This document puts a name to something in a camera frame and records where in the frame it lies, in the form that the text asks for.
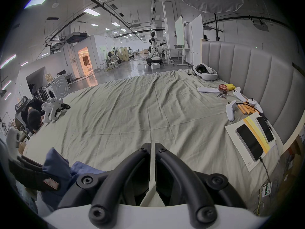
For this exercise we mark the bundle of orange sticks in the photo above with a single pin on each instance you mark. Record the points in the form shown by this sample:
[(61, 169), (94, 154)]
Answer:
[(246, 109)]

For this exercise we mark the red snack packet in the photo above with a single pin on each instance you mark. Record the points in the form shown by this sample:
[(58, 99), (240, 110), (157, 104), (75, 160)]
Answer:
[(223, 87)]

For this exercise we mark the whiteboard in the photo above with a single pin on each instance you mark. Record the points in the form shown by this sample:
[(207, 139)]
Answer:
[(179, 31)]

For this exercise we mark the white desk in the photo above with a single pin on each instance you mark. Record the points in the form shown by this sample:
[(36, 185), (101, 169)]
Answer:
[(176, 52)]

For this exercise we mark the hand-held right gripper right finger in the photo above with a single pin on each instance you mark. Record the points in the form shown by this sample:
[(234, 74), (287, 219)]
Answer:
[(190, 182)]

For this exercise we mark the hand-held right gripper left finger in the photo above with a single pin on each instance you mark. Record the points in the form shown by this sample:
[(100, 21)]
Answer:
[(112, 182)]

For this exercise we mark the spare white hand-held gripper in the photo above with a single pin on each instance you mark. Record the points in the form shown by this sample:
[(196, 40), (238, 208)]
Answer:
[(51, 108)]

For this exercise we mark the white humanoid robot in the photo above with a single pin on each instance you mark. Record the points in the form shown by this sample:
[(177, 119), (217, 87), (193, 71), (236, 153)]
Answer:
[(153, 44)]

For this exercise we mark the yellow packet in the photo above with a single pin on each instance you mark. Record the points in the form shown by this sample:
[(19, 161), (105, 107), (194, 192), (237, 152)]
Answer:
[(231, 86)]

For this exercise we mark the yellow card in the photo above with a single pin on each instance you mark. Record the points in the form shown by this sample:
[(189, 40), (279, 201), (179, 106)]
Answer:
[(253, 127)]

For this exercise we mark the white hand controller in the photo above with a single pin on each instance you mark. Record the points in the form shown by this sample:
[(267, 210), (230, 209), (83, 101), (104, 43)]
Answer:
[(238, 93), (254, 104), (230, 111)]

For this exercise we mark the white hub with green lights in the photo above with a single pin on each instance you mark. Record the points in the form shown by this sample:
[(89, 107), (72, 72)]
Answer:
[(266, 189)]

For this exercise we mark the white paper sheet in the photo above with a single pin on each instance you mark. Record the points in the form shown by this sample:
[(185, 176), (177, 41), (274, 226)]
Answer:
[(234, 131)]

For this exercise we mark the black office chair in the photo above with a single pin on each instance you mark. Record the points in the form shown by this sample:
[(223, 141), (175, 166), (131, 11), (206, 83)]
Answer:
[(20, 105)]

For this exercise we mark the small black phone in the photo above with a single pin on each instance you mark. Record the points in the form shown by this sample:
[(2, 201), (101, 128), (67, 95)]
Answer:
[(265, 129)]

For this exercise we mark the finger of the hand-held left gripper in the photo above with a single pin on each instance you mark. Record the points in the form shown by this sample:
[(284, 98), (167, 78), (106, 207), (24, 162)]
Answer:
[(31, 178), (29, 162)]

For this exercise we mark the bed with beige sheet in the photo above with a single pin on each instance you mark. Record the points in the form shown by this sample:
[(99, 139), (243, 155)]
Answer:
[(143, 104)]

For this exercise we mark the dark blue shirt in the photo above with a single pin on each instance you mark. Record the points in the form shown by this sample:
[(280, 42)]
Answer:
[(56, 166)]

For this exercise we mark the white washing machine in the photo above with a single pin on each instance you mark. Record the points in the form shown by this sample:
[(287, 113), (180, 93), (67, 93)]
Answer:
[(60, 87), (48, 92)]

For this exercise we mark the white box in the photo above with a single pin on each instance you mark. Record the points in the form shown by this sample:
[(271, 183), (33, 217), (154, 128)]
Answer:
[(155, 66)]

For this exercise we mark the white headset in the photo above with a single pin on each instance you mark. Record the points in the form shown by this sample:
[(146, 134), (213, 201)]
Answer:
[(206, 72)]

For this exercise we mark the grey padded headboard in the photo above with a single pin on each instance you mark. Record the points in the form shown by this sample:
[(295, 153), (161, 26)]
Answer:
[(250, 68)]

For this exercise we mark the flat white remote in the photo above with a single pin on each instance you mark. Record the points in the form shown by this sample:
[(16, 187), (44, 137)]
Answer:
[(208, 90)]

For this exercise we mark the large black phone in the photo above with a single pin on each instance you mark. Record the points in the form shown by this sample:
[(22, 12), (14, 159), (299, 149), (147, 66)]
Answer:
[(250, 143)]

